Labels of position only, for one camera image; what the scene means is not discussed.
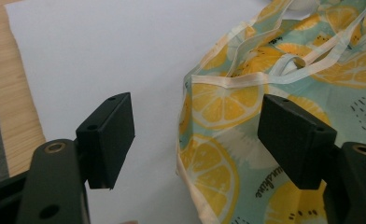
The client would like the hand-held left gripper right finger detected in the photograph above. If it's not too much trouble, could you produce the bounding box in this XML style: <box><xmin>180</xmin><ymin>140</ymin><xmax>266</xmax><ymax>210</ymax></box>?
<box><xmin>257</xmin><ymin>93</ymin><xmax>338</xmax><ymax>190</ymax></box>

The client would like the pale blue table mat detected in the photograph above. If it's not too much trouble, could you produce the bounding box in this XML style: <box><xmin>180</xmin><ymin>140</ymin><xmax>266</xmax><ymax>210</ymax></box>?
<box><xmin>4</xmin><ymin>0</ymin><xmax>278</xmax><ymax>224</ymax></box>

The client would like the lemon print fabric bag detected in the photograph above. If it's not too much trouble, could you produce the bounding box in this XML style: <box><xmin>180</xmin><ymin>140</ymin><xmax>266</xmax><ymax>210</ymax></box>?
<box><xmin>175</xmin><ymin>0</ymin><xmax>366</xmax><ymax>224</ymax></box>

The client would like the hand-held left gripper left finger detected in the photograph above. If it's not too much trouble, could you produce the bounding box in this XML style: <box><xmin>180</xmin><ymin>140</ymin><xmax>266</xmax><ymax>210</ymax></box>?
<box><xmin>75</xmin><ymin>91</ymin><xmax>136</xmax><ymax>190</ymax></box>

